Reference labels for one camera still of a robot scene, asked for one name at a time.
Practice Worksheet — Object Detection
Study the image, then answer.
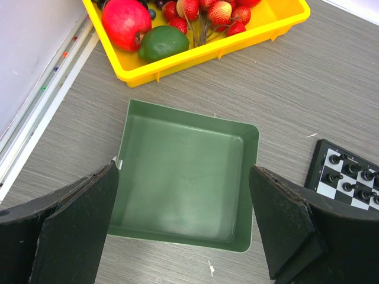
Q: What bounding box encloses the black white chessboard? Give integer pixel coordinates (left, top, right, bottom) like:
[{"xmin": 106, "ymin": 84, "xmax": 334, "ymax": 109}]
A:
[{"xmin": 304, "ymin": 139, "xmax": 378, "ymax": 212}]

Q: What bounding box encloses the red mango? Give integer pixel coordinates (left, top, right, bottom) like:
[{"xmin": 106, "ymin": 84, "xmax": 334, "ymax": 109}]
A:
[{"xmin": 101, "ymin": 0, "xmax": 152, "ymax": 51}]

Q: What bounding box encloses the yellow plastic tray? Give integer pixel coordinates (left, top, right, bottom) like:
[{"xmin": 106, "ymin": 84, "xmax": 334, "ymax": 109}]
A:
[{"xmin": 83, "ymin": 1, "xmax": 311, "ymax": 88}]

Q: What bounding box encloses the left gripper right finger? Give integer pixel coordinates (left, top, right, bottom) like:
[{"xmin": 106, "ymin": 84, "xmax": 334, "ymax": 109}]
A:
[{"xmin": 249, "ymin": 166, "xmax": 378, "ymax": 283}]

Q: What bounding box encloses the green plastic tray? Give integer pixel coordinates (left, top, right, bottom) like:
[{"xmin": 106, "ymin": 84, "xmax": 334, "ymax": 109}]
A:
[{"xmin": 108, "ymin": 99, "xmax": 259, "ymax": 253}]

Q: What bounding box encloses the green lime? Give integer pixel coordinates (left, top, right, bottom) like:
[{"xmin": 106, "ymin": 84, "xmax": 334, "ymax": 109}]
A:
[{"xmin": 138, "ymin": 25, "xmax": 190, "ymax": 63}]

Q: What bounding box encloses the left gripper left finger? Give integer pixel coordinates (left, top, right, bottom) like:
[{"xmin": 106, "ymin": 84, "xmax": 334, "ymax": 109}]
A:
[{"xmin": 1, "ymin": 161, "xmax": 119, "ymax": 283}]

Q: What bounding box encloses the black grape bunch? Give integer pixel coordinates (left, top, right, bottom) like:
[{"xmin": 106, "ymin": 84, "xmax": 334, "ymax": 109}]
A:
[{"xmin": 91, "ymin": 0, "xmax": 167, "ymax": 20}]

